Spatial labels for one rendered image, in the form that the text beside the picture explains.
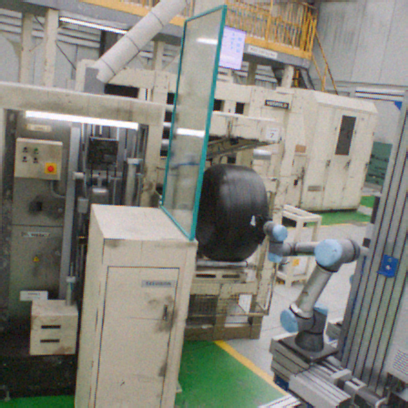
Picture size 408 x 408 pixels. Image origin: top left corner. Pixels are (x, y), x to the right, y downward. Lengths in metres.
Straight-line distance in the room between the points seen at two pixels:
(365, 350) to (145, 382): 1.08
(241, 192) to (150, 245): 0.91
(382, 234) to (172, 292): 1.02
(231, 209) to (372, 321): 0.94
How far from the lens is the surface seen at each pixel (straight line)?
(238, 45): 6.98
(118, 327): 2.09
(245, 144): 3.28
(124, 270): 1.98
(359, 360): 2.57
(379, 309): 2.44
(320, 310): 2.44
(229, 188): 2.70
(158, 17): 2.96
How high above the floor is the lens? 1.86
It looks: 13 degrees down
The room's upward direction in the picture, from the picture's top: 8 degrees clockwise
